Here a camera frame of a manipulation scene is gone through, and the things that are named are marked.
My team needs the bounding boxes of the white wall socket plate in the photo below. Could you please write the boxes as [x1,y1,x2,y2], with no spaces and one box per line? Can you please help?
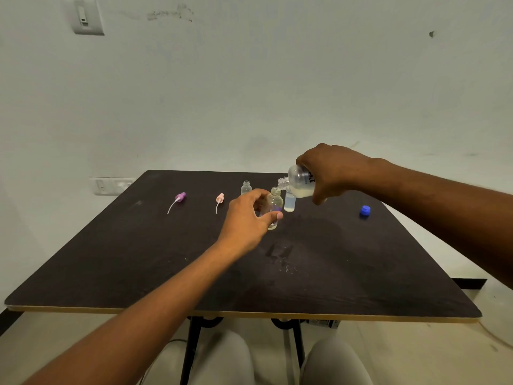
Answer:
[89,177,137,196]

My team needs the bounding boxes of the person's legs in light trousers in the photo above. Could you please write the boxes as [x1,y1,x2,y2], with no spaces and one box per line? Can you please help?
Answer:
[150,329,373,385]

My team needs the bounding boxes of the purple spray pump cap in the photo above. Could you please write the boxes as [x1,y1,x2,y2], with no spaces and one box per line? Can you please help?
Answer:
[167,192,187,215]

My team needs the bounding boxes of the large clear bottle white liquid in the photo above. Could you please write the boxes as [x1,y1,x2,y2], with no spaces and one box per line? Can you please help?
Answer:
[278,164,330,201]

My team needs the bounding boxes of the person's left hand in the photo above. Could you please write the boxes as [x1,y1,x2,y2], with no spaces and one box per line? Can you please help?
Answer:
[215,189,284,259]

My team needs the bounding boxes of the black metal table frame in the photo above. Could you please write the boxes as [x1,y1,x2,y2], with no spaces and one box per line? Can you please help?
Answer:
[179,316,307,385]

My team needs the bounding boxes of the dark wooden table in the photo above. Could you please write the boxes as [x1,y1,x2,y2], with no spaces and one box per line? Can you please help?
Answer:
[4,169,483,323]

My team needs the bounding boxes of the small clear bottle yellowish liquid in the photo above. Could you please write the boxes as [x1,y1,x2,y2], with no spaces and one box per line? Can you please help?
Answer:
[262,187,284,231]

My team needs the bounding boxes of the person's left forearm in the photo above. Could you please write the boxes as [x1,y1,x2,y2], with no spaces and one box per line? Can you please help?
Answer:
[22,240,243,385]

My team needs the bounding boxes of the white wall switch plate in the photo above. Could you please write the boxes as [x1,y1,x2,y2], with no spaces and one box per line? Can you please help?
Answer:
[68,0,105,36]

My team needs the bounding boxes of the person's right hand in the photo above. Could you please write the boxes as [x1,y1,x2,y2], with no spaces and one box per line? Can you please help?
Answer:
[296,143,386,206]

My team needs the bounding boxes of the person's right forearm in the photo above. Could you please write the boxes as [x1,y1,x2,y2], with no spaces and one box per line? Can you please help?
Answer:
[361,158,513,279]

